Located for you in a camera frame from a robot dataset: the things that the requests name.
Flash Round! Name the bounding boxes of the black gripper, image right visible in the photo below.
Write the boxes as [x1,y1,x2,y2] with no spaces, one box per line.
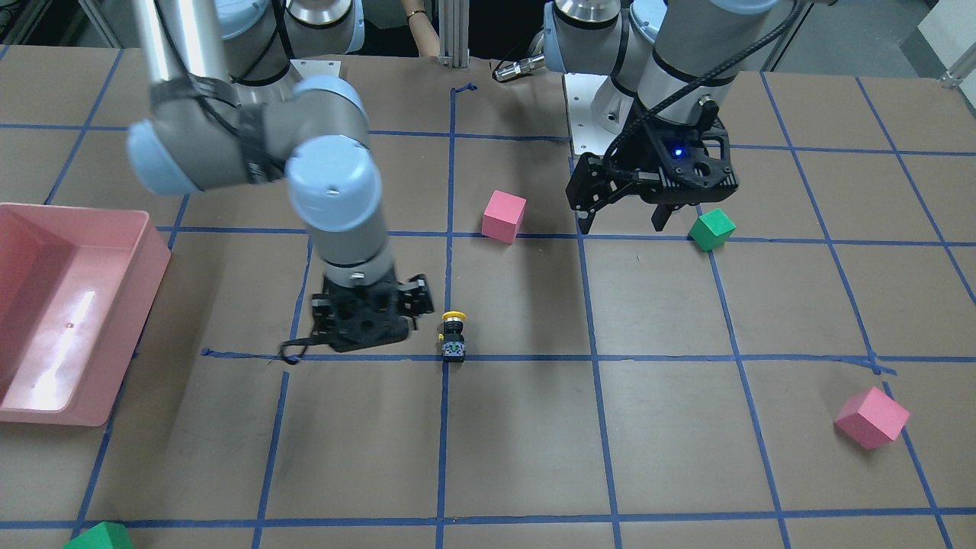
[566,98,740,234]

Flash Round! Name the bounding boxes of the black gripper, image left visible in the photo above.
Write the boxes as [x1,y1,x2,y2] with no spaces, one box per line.
[308,272,435,352]

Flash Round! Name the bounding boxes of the yellow push button switch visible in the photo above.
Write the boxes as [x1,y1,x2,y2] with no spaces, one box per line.
[438,310,467,364]

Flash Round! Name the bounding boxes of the green cube, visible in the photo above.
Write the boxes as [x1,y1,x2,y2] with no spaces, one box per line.
[63,522,133,549]
[688,208,737,252]

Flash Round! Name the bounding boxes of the pink cube, centre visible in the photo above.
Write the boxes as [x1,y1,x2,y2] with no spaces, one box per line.
[480,190,527,246]

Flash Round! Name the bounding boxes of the pink cube, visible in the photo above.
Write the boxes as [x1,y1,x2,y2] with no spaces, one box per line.
[833,387,910,451]
[480,190,527,246]

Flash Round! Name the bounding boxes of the pink plastic bin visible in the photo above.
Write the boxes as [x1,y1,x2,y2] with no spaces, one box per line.
[1,203,171,426]

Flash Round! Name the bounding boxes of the green cube, bottom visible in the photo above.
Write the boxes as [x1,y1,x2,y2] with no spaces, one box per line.
[63,522,133,549]

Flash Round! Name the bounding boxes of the metal base plate, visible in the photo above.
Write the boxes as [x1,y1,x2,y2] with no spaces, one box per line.
[563,72,637,159]
[290,59,342,81]

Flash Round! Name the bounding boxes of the black cable, right gripper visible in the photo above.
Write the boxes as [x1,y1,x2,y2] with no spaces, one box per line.
[278,335,321,365]

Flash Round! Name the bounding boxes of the black braided cable, left arm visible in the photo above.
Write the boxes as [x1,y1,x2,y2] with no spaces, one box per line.
[602,0,801,165]

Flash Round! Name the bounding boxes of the silver cable connector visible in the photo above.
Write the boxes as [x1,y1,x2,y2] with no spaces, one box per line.
[492,53,546,83]

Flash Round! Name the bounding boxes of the aluminium profile post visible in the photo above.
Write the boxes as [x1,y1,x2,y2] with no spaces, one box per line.
[436,0,470,70]

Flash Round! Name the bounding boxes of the person forearm with bracelet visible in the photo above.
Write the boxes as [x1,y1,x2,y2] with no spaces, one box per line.
[400,0,440,58]

